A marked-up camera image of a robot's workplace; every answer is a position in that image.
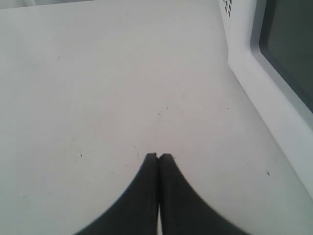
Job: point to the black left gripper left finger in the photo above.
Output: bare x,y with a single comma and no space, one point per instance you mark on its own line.
135,212

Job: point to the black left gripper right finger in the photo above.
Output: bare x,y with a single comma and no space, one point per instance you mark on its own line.
182,210

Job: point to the white microwave door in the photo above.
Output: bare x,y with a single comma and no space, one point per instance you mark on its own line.
281,47

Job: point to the white microwave oven body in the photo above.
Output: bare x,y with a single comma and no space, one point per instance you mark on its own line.
237,18

